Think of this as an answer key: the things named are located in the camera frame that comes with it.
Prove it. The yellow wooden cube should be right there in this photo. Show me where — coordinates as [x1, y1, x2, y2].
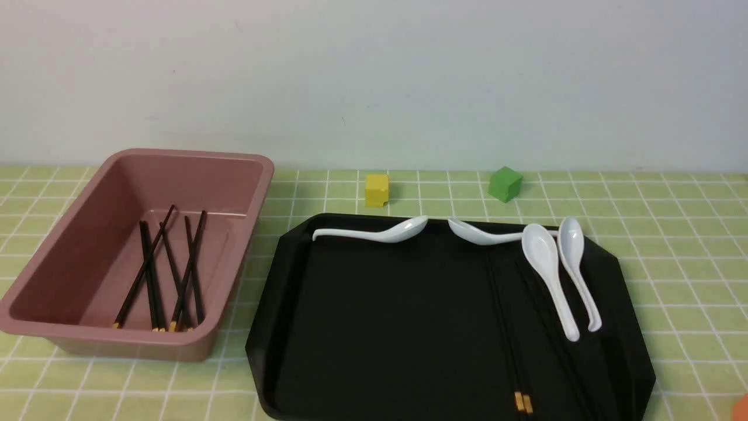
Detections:
[364, 174, 389, 207]

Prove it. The white spoon far left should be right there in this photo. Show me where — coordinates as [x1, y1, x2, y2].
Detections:
[311, 215, 428, 243]

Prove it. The white spoon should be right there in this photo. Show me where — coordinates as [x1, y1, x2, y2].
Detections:
[556, 216, 602, 332]
[311, 215, 428, 243]
[447, 218, 523, 246]
[521, 223, 580, 342]

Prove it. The white spoon back middle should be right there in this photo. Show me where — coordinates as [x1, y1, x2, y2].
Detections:
[447, 218, 523, 246]

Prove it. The black plastic tray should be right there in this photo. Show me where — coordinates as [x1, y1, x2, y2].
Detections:
[245, 213, 656, 420]

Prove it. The green wooden cube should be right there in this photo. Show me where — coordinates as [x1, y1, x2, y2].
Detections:
[488, 166, 524, 203]

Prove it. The white spoon front right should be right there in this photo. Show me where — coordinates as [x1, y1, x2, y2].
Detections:
[521, 223, 580, 342]

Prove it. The white spoon far right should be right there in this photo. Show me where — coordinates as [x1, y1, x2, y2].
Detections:
[556, 216, 602, 332]

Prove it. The pink plastic bin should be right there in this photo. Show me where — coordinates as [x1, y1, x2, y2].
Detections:
[2, 149, 275, 361]

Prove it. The green checkered tablecloth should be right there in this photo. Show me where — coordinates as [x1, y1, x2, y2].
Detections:
[1, 168, 747, 420]

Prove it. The orange object at corner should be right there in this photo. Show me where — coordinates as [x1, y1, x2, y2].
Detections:
[730, 394, 748, 421]

